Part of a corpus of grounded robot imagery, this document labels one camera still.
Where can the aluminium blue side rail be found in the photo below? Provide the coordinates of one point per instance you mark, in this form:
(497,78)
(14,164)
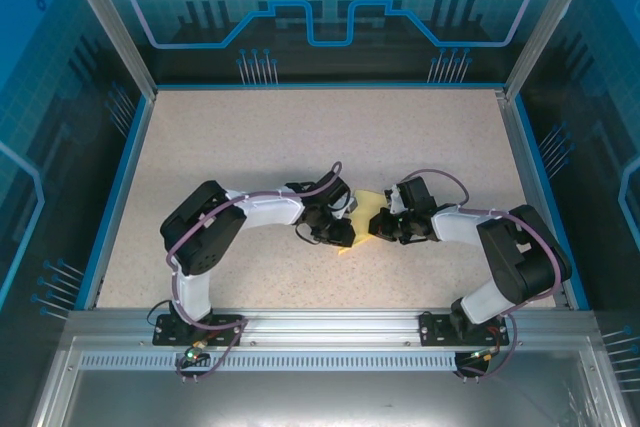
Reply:
(120,202)
(522,147)

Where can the grey metal front tray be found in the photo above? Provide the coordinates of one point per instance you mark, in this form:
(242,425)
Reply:
(325,397)

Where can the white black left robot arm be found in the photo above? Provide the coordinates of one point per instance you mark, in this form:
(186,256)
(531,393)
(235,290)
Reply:
(200,229)

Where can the brass plug with green light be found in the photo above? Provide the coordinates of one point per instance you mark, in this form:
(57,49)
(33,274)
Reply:
(194,352)

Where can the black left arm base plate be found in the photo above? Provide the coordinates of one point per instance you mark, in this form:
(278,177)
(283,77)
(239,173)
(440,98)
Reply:
(162,332)

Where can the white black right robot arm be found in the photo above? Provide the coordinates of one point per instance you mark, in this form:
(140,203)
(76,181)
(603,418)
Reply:
(525,262)

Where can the aluminium mounting rail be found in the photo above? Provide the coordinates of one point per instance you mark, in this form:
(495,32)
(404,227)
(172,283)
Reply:
(325,327)

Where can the aluminium frame post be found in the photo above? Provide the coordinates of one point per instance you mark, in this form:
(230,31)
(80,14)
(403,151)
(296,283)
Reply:
(550,22)
(115,27)

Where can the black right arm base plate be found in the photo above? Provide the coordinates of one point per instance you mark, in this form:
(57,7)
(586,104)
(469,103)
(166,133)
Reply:
(435,329)

